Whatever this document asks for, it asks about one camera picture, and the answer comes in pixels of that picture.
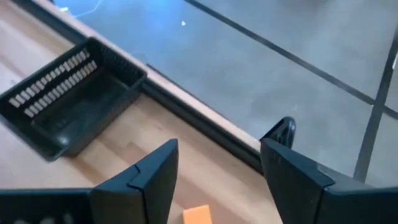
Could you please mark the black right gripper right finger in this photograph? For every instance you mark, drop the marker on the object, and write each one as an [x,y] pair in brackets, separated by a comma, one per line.
[295,186]

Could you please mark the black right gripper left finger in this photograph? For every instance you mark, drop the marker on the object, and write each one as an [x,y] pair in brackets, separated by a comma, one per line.
[146,193]

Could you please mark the small orange cube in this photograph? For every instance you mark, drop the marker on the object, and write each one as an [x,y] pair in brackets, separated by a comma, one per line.
[197,215]

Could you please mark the black plastic basket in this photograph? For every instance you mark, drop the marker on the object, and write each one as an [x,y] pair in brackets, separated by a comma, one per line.
[77,102]

